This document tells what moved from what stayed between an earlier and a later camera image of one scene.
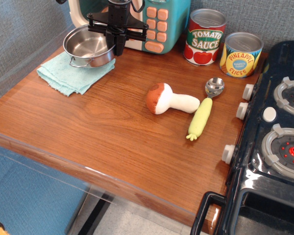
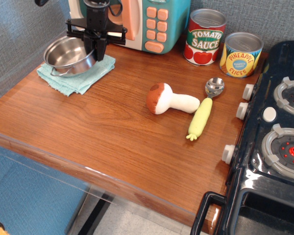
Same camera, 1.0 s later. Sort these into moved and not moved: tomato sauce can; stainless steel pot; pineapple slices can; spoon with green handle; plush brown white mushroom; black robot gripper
Moved: stainless steel pot; black robot gripper
Not moved: tomato sauce can; plush brown white mushroom; pineapple slices can; spoon with green handle
